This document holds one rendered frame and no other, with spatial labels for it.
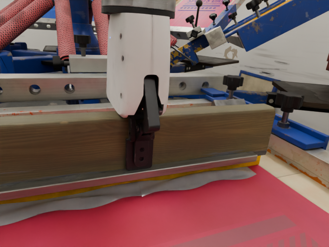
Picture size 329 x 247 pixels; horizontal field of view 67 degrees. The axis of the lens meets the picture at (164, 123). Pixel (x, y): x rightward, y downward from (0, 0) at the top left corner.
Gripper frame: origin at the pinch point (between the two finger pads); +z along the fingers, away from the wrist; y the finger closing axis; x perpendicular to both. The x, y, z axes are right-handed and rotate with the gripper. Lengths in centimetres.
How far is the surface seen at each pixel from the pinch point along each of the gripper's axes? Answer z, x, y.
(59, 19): -15, -7, -65
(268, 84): 32, 195, -177
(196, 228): 5.7, 4.4, 9.4
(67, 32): -11, -6, -60
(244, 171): 5.2, 16.6, 1.7
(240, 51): 4, 200, -239
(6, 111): 2.2, -18.0, -24.4
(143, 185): 5.2, 1.0, 1.0
